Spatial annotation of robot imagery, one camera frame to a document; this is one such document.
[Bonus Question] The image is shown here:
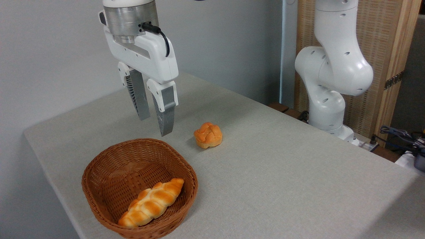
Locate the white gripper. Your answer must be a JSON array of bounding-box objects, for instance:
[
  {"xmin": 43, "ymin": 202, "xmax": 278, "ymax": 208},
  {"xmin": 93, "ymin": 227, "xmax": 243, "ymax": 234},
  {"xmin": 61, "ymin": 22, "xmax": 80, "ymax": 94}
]
[{"xmin": 98, "ymin": 10, "xmax": 179, "ymax": 137}]

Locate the round knotted bread roll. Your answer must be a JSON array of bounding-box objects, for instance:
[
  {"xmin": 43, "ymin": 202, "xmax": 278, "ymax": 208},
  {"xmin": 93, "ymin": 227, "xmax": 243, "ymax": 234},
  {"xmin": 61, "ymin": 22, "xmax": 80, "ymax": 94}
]
[{"xmin": 194, "ymin": 122, "xmax": 223, "ymax": 149}]

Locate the long braided bread loaf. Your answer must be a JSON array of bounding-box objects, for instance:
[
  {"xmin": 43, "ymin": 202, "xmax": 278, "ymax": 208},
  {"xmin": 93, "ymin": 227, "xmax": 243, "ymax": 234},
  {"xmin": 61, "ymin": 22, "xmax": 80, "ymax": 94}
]
[{"xmin": 118, "ymin": 178, "xmax": 185, "ymax": 228}]

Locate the brown wicker basket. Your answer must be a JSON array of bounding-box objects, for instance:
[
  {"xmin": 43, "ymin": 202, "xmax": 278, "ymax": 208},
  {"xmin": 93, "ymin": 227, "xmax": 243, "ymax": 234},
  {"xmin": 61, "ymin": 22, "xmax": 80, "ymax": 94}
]
[{"xmin": 82, "ymin": 138, "xmax": 199, "ymax": 239}]

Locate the white vertical pole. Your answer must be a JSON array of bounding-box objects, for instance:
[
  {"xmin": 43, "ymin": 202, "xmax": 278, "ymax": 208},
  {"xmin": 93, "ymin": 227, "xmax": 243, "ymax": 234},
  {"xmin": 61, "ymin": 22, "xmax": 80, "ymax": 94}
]
[{"xmin": 280, "ymin": 0, "xmax": 298, "ymax": 108}]

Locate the white power strip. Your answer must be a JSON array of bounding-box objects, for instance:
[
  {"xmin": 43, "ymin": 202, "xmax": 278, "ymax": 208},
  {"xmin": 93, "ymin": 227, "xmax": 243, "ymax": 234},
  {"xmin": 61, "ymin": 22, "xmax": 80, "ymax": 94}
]
[{"xmin": 351, "ymin": 134, "xmax": 379, "ymax": 152}]

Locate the wooden rattan screen panel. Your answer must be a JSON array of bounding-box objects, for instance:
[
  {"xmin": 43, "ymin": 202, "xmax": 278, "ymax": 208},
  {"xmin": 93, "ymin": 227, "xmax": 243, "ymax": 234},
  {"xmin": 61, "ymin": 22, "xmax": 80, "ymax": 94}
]
[{"xmin": 294, "ymin": 0, "xmax": 422, "ymax": 148}]

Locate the metal screen hinge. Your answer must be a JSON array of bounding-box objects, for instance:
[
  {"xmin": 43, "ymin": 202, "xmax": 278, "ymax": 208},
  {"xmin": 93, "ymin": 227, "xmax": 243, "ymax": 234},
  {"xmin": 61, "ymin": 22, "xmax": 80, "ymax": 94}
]
[{"xmin": 384, "ymin": 71, "xmax": 405, "ymax": 90}]

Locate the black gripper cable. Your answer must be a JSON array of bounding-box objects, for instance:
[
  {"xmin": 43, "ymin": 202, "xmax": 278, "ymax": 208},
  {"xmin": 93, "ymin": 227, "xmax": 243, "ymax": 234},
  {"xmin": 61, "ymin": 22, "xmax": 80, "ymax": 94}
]
[{"xmin": 142, "ymin": 22, "xmax": 171, "ymax": 57}]

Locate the bundle of dark cables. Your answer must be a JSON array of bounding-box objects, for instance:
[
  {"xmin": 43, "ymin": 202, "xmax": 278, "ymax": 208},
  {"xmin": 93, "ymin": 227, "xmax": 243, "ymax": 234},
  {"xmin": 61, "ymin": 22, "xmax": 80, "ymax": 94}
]
[{"xmin": 380, "ymin": 125, "xmax": 425, "ymax": 154}]

